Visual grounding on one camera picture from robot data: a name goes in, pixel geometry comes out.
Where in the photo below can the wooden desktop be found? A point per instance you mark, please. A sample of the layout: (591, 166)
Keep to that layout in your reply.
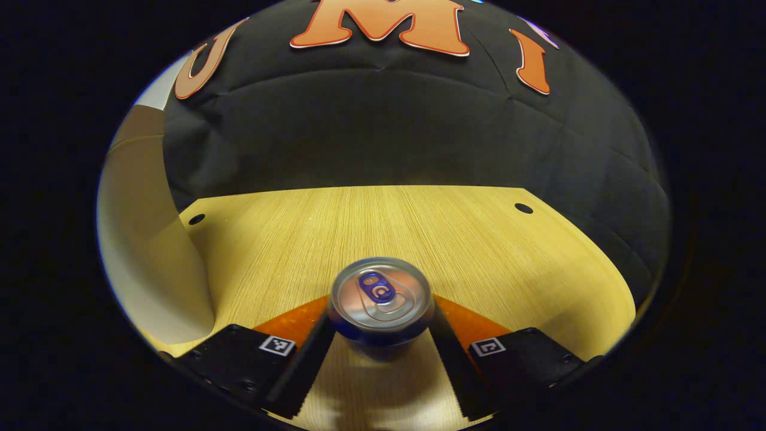
(449, 239)

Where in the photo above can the black backdrop cloth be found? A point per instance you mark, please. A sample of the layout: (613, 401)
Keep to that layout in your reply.
(389, 120)

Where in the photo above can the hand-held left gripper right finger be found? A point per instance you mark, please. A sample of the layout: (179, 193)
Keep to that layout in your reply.
(458, 371)

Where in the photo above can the blue pop can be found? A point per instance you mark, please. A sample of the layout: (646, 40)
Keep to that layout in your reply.
(380, 299)

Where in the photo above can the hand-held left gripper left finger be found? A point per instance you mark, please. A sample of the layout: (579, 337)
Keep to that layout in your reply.
(305, 365)

